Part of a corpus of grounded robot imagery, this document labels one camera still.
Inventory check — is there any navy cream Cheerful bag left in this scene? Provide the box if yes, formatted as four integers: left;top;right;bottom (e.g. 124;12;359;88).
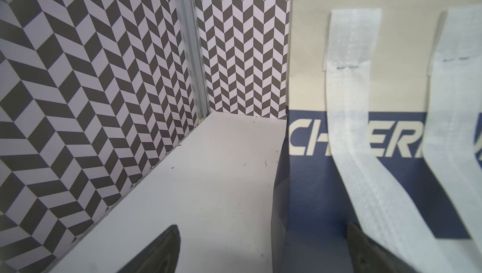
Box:
271;0;481;272

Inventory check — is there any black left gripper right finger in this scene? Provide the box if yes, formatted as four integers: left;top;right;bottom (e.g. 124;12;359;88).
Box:
346;223;414;273

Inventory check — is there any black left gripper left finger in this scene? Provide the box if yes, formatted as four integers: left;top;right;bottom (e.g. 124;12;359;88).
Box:
118;225;181;273

